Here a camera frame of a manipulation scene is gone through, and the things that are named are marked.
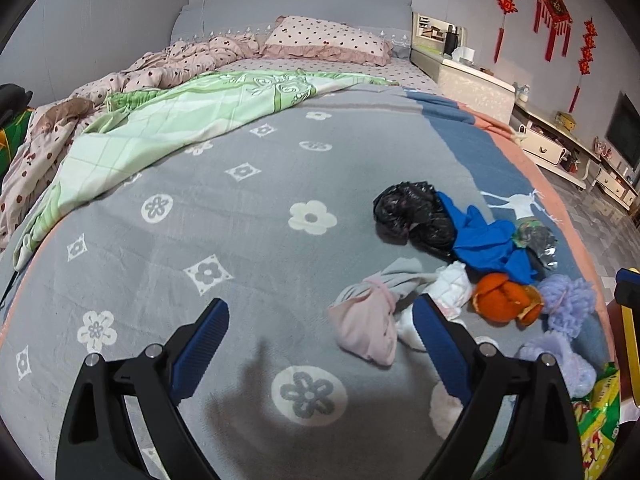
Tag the green foil snack wrapper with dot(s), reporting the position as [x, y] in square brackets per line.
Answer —
[537, 240]

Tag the small yellow box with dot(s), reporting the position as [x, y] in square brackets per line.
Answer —
[566, 120]

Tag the pink dotted quilt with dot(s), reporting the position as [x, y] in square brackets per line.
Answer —
[150, 67]

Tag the pink dotted pillow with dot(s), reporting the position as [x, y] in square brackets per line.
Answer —
[325, 40]

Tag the black television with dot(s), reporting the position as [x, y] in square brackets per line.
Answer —
[625, 130]

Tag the white fluffy tissue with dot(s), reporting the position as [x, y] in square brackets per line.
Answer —
[445, 410]

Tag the red diamond tassel decoration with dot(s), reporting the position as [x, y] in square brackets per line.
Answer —
[553, 10]

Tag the green orange printed cloth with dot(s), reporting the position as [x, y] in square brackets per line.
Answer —
[12, 135]

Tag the white patterned dresser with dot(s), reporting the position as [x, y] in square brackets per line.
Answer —
[480, 87]

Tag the black thermos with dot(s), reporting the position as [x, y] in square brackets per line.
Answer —
[451, 39]

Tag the white tv cabinet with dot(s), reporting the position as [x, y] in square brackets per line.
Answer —
[555, 145]

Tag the short red knot decoration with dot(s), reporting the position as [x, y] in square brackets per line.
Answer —
[588, 50]

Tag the green yellow snack bag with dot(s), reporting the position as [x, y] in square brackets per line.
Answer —
[600, 420]

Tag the grey flower blanket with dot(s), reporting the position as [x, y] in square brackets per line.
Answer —
[280, 170]

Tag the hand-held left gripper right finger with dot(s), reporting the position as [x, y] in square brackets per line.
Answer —
[442, 350]

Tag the grey bed headboard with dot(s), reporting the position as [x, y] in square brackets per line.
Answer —
[300, 7]

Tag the pink grey cloth bundle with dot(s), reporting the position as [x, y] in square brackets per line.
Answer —
[370, 315]

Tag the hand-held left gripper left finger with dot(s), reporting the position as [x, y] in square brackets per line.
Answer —
[200, 340]

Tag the blue glove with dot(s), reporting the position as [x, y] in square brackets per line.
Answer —
[487, 245]

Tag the white bedside cabinet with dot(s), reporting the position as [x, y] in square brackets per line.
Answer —
[430, 35]

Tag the black plastic bag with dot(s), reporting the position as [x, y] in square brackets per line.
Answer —
[410, 215]

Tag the green patterned blanket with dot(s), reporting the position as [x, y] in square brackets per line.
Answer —
[200, 110]

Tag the white tissue box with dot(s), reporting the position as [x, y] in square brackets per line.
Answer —
[465, 53]

